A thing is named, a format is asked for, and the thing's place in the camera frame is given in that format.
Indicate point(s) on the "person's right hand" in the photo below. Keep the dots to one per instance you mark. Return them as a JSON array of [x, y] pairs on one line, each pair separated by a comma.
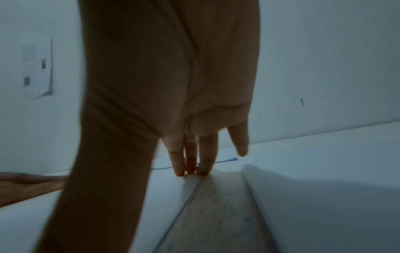
[[162, 69]]

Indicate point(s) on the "person's left hand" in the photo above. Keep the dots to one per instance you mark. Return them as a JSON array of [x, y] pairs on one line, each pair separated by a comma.
[[28, 187]]

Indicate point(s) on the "glued white paper sheet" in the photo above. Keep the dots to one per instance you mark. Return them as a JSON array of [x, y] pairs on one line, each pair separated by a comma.
[[169, 195]]

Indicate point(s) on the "stack of white paper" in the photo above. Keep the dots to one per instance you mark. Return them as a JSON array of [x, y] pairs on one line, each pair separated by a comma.
[[325, 212]]

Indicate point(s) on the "white wall sheet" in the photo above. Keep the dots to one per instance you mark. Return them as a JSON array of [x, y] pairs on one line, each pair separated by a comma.
[[36, 64]]

